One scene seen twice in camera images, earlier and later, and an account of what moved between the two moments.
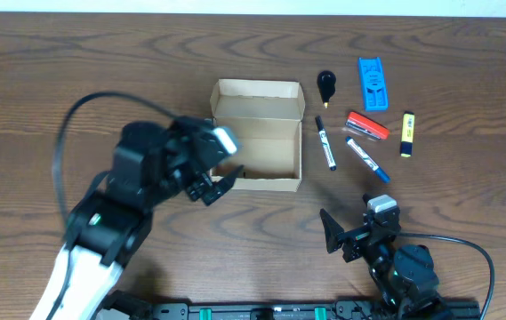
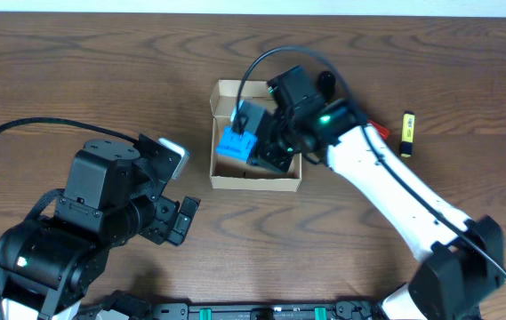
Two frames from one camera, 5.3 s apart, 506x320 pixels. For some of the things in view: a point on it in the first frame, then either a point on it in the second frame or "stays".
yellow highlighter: x=406 y=144 stays
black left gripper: x=200 y=188 -> x=164 y=218
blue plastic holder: x=373 y=84 -> x=237 y=148
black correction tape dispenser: x=325 y=82 stays
